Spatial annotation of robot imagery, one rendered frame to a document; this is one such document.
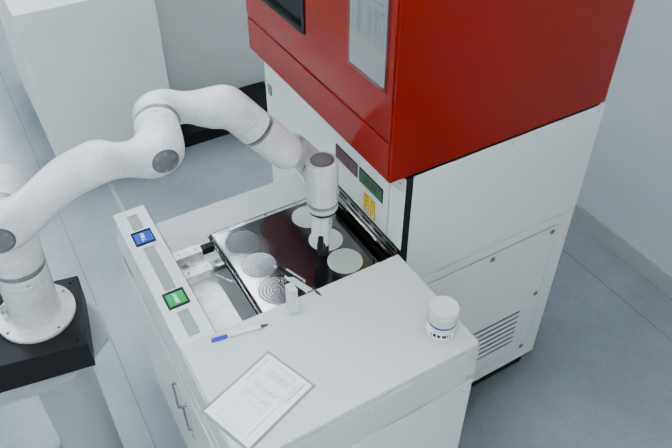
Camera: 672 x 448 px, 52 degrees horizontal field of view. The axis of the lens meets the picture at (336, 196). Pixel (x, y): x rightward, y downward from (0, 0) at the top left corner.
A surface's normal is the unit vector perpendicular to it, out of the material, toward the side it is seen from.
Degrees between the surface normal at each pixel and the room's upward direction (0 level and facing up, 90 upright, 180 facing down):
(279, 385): 0
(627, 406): 0
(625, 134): 90
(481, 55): 90
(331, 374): 0
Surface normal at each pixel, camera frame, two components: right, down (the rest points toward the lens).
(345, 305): 0.00, -0.76
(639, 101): -0.86, 0.32
